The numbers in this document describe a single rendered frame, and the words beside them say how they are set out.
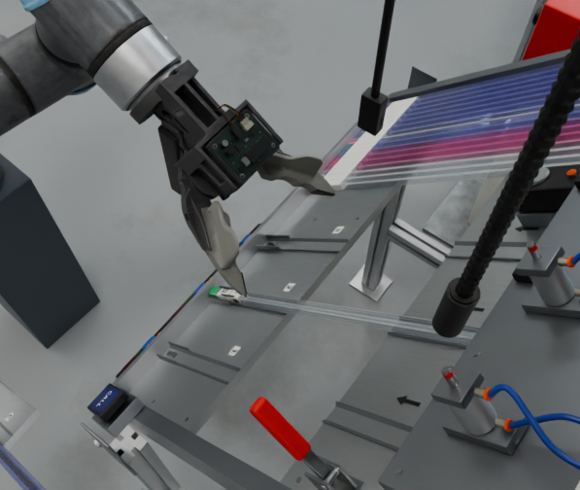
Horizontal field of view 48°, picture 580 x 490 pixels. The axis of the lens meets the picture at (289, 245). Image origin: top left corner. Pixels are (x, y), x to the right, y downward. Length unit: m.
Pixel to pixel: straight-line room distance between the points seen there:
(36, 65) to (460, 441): 0.51
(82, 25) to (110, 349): 1.24
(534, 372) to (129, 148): 1.76
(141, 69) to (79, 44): 0.06
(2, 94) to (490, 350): 0.49
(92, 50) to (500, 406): 0.44
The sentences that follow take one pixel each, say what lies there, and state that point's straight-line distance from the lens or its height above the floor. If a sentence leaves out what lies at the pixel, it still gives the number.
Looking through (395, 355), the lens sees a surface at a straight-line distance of 0.63.
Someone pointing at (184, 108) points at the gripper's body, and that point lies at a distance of 0.59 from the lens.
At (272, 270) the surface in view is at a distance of 0.92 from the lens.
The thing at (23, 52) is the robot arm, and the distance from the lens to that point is 0.71.
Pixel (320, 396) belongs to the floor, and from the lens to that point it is 1.66.
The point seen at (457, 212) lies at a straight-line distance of 1.94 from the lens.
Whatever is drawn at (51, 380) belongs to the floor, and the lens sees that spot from 1.78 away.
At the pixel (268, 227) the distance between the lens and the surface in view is 1.01.
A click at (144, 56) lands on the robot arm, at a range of 0.61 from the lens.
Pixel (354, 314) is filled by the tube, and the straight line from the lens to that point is 0.70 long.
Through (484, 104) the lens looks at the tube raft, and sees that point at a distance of 0.96.
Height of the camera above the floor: 1.58
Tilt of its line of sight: 59 degrees down
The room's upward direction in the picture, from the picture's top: straight up
